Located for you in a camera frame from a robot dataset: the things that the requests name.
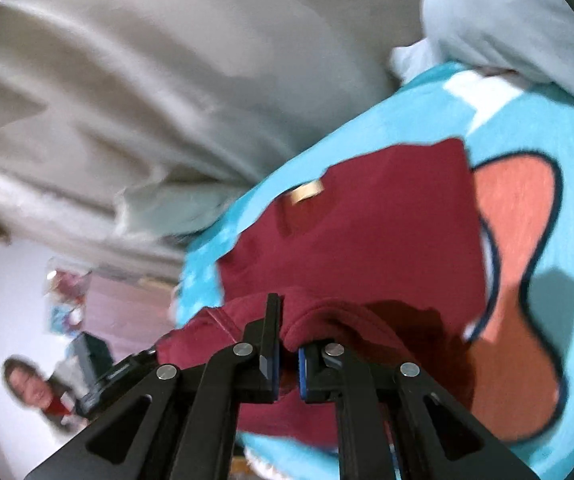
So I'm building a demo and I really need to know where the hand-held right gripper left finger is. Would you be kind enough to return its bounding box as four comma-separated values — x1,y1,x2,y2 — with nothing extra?
24,293,282,480

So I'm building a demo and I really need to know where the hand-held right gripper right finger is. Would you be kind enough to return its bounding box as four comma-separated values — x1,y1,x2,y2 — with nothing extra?
298,342,544,480

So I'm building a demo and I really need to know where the maroon small garment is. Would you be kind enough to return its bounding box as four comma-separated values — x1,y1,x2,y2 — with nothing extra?
157,137,490,448

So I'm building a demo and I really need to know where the pink curtain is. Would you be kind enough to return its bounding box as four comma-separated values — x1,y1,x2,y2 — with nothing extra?
84,270,180,356

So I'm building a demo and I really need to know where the person's head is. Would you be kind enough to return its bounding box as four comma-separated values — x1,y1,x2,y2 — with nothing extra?
3,355,55,413

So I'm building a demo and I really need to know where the pale green cloth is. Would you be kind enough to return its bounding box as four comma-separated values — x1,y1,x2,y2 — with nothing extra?
114,180,250,243

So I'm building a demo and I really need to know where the beige bed sheet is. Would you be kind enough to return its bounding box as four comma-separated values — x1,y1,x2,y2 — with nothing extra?
0,0,432,266

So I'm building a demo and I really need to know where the blue printed blanket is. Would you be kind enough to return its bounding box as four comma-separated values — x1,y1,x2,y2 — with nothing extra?
169,60,574,480

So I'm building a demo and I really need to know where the white pillow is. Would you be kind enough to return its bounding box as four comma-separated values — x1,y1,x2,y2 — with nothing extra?
389,0,574,121

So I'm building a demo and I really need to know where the wall poster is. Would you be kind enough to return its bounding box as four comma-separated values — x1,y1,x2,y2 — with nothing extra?
44,257,92,336

